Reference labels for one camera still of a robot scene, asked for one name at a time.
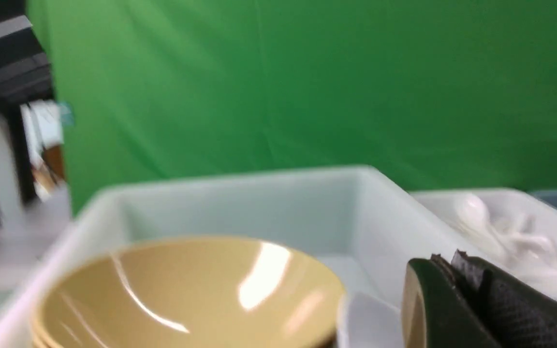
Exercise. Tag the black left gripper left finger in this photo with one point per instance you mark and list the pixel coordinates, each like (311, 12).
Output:
(451, 322)

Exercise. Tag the upright white spoon in bin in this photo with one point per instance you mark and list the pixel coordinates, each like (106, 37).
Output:
(474, 223)

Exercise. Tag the dark shelving unit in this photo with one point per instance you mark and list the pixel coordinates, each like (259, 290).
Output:
(25, 76)

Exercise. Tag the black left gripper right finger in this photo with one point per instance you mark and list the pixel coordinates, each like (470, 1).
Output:
(515, 314)

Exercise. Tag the large translucent white tub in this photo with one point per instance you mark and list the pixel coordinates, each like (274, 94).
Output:
(355, 219)

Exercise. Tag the white spoon bin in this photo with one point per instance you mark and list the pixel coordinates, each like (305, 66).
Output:
(528, 227)

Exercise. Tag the tan noodle bowl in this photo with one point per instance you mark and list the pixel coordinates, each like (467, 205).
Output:
(413, 313)

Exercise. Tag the green backdrop cloth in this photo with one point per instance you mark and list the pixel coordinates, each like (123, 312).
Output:
(435, 94)

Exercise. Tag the top stacked tan bowl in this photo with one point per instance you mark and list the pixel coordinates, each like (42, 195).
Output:
(199, 292)

